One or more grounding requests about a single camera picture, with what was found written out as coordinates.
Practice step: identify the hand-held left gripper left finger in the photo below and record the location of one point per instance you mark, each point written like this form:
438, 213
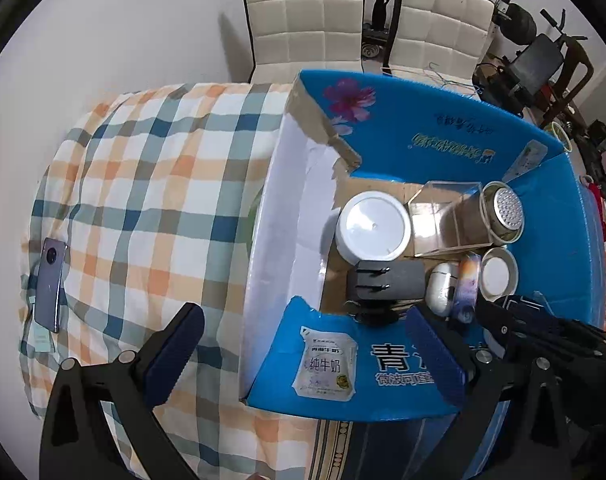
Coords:
175, 350

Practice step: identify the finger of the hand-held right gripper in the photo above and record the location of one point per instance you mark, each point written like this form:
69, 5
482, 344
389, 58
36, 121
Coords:
497, 322

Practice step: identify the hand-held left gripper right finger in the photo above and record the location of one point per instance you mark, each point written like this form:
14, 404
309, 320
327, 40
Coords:
435, 355

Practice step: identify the white earbuds case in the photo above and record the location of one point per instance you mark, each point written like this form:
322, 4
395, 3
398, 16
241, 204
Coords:
442, 287

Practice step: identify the black charger adapter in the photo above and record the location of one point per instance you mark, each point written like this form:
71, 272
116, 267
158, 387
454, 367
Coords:
403, 280

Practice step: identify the white round jar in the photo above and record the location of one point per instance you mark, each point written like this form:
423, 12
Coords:
373, 225

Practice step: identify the blue milk carton box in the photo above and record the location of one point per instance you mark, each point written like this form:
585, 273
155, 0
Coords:
433, 115

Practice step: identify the glass jar perforated metal lid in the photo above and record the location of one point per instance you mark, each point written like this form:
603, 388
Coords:
505, 212

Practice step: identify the clear acrylic box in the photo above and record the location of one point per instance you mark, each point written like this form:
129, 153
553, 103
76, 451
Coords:
443, 220

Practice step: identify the light green card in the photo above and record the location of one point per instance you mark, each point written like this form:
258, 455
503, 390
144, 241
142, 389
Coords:
39, 341

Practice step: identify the grey smartphone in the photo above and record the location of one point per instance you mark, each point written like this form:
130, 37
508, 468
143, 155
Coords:
50, 285

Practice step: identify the red cloth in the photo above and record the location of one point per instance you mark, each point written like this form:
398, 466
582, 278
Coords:
597, 200

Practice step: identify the plaid blanket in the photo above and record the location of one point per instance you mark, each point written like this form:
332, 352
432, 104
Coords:
158, 185

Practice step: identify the black exercise machine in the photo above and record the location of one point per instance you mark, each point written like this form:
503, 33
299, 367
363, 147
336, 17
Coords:
538, 60

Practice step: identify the white padded chair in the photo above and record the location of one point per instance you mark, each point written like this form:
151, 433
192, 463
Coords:
438, 25
303, 15

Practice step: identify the black wheeled frame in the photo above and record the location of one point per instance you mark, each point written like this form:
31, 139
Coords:
378, 20

